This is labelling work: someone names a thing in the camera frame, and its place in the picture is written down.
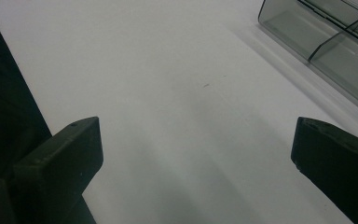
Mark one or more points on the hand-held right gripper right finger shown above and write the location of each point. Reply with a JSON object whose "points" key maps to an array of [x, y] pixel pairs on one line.
{"points": [[338, 161]]}

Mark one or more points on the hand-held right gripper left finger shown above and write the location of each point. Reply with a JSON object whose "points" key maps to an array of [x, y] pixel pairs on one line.
{"points": [[59, 161]]}

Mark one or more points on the clear grey plastic organizer tray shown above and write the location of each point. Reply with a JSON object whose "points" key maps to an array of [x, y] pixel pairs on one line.
{"points": [[332, 34]]}

